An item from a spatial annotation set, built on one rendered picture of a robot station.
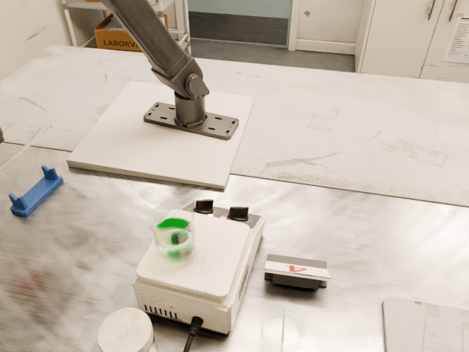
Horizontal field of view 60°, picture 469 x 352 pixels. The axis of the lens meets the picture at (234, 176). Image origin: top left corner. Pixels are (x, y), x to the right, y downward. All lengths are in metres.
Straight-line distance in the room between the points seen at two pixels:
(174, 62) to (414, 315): 0.55
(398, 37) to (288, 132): 2.12
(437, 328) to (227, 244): 0.29
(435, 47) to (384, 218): 2.35
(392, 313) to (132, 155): 0.53
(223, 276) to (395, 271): 0.28
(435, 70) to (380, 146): 2.21
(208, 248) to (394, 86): 0.75
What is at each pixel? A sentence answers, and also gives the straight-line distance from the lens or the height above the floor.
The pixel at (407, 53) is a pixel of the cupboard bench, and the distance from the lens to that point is 3.00.
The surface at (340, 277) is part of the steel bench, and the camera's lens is 0.63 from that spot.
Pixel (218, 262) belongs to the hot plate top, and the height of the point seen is 0.99.
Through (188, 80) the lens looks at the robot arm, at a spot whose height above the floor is 1.04.
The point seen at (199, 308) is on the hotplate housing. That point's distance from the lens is 0.52.
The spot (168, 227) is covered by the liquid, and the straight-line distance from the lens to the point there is 0.50.
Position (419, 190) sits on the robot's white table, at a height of 0.90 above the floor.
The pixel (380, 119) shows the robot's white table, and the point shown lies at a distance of 0.98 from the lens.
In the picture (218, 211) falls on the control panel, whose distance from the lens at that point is 0.64.
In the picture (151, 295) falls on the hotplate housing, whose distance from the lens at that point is 0.54.
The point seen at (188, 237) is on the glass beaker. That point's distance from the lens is 0.48.
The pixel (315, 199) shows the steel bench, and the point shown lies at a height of 0.90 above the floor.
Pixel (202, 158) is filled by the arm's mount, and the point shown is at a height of 0.91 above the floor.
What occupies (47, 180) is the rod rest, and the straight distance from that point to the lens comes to 0.82.
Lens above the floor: 1.40
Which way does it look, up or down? 40 degrees down
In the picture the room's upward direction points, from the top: straight up
